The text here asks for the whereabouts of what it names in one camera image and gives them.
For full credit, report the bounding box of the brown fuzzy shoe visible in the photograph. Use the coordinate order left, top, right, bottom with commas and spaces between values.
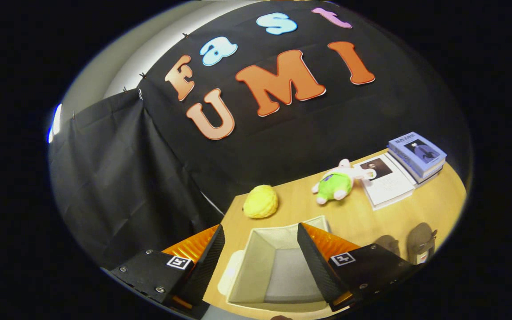
406, 222, 438, 266
374, 234, 401, 259

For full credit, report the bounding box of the green and white plush toy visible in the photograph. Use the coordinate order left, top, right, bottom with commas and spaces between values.
312, 159, 375, 205

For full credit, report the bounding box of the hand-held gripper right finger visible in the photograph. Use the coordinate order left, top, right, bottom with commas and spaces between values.
296, 222, 417, 312

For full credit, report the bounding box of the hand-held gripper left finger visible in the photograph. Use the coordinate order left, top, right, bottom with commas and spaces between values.
110, 224, 226, 314

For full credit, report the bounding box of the grey fabric storage box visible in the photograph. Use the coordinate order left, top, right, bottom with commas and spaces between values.
217, 216, 333, 312

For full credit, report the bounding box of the white book with portrait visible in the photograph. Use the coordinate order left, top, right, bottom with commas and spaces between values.
353, 152, 417, 211

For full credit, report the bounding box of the yellow plush toy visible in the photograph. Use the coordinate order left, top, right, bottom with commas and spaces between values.
242, 184, 279, 219

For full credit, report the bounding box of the row of black clips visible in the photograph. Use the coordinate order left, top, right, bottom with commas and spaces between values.
72, 32, 191, 120

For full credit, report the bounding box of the white cable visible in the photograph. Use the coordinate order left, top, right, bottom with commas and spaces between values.
200, 190, 226, 217

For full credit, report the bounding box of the blue book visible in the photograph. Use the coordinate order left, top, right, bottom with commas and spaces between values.
387, 132, 448, 177

